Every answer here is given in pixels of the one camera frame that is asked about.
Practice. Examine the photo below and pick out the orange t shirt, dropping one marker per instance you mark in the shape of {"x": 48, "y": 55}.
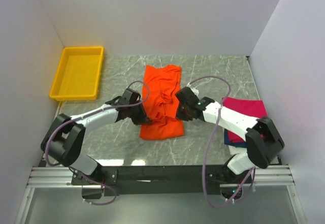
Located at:
{"x": 161, "y": 103}

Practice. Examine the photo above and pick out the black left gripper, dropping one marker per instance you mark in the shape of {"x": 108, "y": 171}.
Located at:
{"x": 143, "y": 118}

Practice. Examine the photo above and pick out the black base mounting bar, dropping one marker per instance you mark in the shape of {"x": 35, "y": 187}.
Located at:
{"x": 95, "y": 190}

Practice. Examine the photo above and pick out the aluminium frame rail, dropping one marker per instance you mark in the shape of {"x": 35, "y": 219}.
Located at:
{"x": 47, "y": 177}

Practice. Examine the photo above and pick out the magenta folded t shirt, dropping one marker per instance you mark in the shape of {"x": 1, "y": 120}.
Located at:
{"x": 254, "y": 108}

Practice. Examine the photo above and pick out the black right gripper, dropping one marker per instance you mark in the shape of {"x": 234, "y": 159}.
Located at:
{"x": 180, "y": 116}

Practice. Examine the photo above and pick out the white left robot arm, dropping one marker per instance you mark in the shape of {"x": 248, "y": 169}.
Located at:
{"x": 64, "y": 139}

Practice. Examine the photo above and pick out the yellow plastic tray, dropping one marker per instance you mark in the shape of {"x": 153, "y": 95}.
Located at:
{"x": 78, "y": 74}

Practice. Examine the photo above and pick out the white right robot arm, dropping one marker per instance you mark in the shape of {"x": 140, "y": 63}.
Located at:
{"x": 263, "y": 140}

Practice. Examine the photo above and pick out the navy blue folded t shirt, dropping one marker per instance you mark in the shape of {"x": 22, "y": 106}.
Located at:
{"x": 227, "y": 141}

